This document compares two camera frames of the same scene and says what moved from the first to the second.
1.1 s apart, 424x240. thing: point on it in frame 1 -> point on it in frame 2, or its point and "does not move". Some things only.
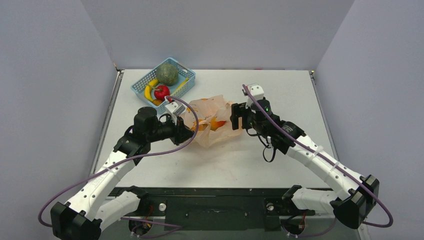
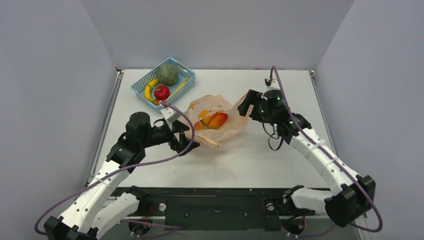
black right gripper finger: [236, 110] -> [244, 107]
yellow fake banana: [153, 83] does not move
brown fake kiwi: [157, 102] does not move
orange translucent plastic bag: [210, 119] does not move
